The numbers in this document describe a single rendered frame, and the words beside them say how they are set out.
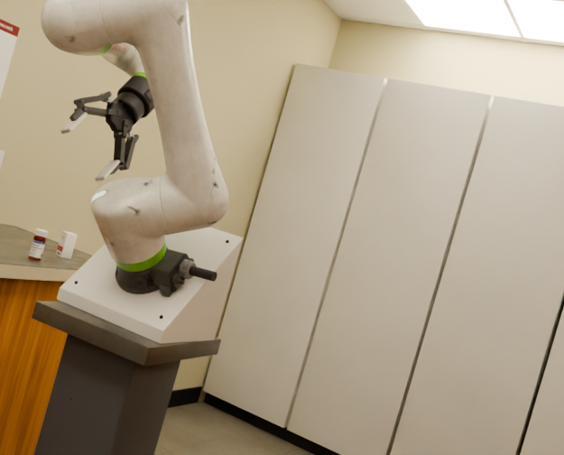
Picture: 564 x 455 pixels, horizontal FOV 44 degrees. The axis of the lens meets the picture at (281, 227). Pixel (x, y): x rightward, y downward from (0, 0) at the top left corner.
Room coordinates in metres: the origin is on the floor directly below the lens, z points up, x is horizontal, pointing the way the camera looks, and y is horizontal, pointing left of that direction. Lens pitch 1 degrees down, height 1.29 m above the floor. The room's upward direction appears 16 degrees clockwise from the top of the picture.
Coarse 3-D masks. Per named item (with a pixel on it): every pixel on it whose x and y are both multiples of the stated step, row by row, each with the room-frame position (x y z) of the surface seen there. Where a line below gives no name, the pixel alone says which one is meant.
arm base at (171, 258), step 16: (176, 256) 1.58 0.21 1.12; (128, 272) 1.57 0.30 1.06; (144, 272) 1.57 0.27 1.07; (160, 272) 1.55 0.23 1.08; (176, 272) 1.57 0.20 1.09; (192, 272) 1.57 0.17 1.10; (208, 272) 1.56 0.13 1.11; (128, 288) 1.59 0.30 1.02; (144, 288) 1.58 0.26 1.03; (160, 288) 1.56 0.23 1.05; (176, 288) 1.57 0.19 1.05
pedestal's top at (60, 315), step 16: (48, 304) 1.56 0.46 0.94; (64, 304) 1.61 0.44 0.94; (48, 320) 1.54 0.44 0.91; (64, 320) 1.53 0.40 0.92; (80, 320) 1.51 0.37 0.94; (96, 320) 1.54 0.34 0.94; (80, 336) 1.50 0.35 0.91; (96, 336) 1.49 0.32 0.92; (112, 336) 1.47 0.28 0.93; (128, 336) 1.48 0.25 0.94; (128, 352) 1.45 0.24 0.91; (144, 352) 1.44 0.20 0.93; (160, 352) 1.48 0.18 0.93; (176, 352) 1.54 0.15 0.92; (192, 352) 1.61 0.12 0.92; (208, 352) 1.68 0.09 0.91
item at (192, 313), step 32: (96, 256) 1.71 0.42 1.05; (192, 256) 1.66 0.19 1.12; (224, 256) 1.65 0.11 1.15; (64, 288) 1.64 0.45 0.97; (96, 288) 1.62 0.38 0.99; (192, 288) 1.58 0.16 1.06; (224, 288) 1.67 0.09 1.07; (128, 320) 1.54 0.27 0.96; (160, 320) 1.52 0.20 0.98; (192, 320) 1.59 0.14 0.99
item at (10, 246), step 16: (0, 224) 2.68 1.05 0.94; (0, 240) 2.28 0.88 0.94; (16, 240) 2.39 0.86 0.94; (48, 240) 2.61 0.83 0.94; (0, 256) 1.99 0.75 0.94; (16, 256) 2.07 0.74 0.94; (48, 256) 2.23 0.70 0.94; (80, 256) 2.44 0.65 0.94; (0, 272) 1.89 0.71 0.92; (16, 272) 1.94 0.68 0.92; (32, 272) 1.99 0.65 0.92; (48, 272) 2.04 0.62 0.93; (64, 272) 2.10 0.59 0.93
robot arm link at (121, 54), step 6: (108, 48) 1.50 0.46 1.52; (114, 48) 1.57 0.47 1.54; (120, 48) 1.64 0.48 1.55; (126, 48) 1.69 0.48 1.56; (132, 48) 1.74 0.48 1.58; (102, 54) 1.56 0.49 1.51; (108, 54) 1.62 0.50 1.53; (114, 54) 1.64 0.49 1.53; (120, 54) 1.69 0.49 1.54; (126, 54) 1.74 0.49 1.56; (132, 54) 1.75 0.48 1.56; (108, 60) 1.77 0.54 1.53; (114, 60) 1.75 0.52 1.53; (120, 60) 1.76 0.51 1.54; (126, 60) 1.76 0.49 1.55; (120, 66) 1.78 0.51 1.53; (126, 66) 1.77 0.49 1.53
